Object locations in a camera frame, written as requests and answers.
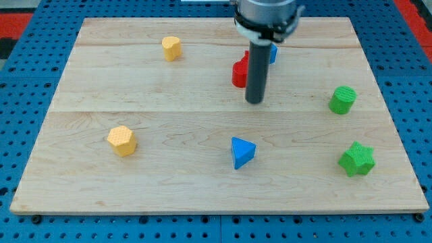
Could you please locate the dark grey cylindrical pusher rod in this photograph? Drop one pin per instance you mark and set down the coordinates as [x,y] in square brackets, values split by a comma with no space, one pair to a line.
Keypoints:
[258,65]

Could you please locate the blue triangle block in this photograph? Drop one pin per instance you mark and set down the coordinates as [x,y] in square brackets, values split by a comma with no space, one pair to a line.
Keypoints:
[242,152]

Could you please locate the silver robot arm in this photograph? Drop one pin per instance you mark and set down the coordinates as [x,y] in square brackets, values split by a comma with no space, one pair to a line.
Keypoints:
[264,23]

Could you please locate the blue block behind rod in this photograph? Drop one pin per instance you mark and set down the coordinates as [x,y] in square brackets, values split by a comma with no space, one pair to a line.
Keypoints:
[273,54]

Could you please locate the red block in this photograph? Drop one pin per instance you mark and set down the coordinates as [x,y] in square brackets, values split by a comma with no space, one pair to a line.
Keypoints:
[240,71]

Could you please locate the yellow heart block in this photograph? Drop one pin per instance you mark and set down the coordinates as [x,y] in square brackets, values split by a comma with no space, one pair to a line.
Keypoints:
[172,47]

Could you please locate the green cylinder block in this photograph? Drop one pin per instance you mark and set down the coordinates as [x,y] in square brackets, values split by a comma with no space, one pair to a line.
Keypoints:
[342,100]

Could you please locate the wooden board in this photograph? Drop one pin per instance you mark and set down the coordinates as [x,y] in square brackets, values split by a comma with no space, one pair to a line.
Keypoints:
[185,112]

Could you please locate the green star block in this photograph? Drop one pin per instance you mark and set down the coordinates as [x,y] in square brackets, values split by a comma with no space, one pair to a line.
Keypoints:
[357,160]

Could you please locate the yellow hexagon block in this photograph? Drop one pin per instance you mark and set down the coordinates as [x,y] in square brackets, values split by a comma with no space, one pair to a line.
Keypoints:
[122,141]

